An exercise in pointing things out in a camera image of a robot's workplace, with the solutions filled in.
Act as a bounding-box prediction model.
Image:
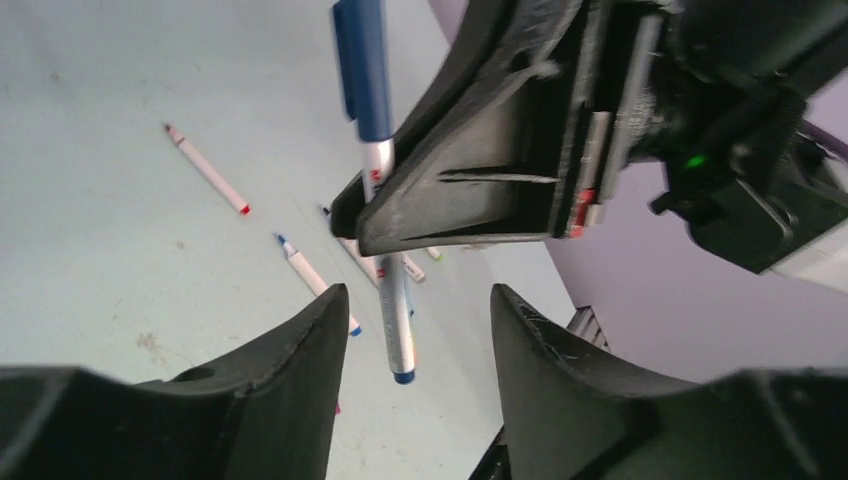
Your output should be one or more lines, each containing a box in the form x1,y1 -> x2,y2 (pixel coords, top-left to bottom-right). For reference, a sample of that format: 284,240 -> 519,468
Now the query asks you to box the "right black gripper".
331,1 -> 666,255

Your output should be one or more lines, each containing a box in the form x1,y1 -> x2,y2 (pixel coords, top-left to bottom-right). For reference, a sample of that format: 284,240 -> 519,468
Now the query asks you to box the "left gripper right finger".
490,284 -> 847,479

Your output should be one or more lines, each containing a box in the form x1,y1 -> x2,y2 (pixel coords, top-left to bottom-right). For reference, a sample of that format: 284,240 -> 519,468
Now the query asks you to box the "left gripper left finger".
1,284 -> 349,479

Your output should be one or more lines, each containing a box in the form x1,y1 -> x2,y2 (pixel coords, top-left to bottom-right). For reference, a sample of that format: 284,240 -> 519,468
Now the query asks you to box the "dark blue cap marker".
361,139 -> 416,385

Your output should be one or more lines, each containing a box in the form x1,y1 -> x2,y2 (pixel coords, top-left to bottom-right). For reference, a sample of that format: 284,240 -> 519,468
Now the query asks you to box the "light blue marker body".
276,234 -> 328,296

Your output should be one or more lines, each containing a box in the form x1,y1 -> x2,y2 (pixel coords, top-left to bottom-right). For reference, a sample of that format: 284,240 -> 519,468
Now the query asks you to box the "red cap marker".
163,123 -> 251,216

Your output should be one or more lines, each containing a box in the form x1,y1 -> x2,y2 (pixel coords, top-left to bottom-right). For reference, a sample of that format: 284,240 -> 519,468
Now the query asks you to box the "green cap marker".
425,247 -> 442,261

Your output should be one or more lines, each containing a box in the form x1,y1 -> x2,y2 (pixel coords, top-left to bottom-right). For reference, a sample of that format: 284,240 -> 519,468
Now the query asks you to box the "dark blue pen cap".
331,0 -> 393,142

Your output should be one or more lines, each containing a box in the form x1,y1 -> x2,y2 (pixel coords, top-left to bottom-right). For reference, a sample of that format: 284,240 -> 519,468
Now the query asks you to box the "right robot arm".
331,1 -> 847,292

